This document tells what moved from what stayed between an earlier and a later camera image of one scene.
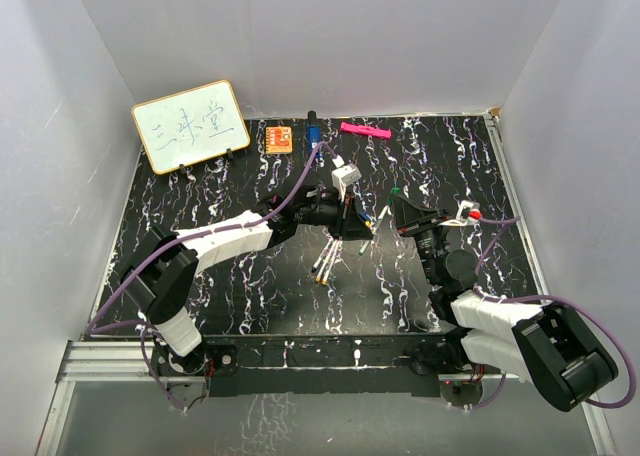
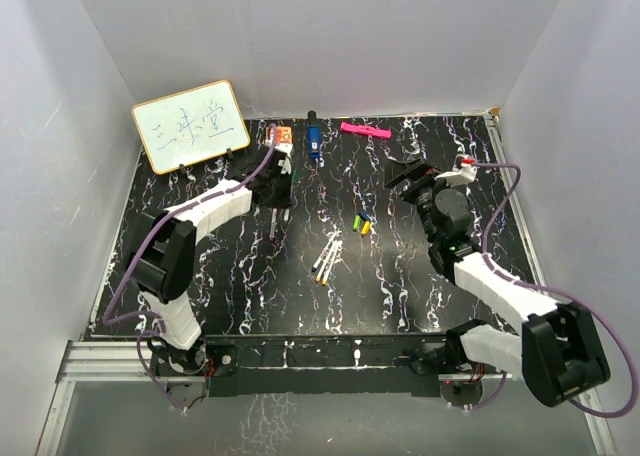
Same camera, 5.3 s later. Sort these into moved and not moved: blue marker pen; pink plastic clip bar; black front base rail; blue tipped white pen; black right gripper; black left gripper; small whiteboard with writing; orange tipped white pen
Moved: black left gripper; black right gripper
Not moved: black front base rail; orange tipped white pen; blue marker pen; small whiteboard with writing; pink plastic clip bar; blue tipped white pen
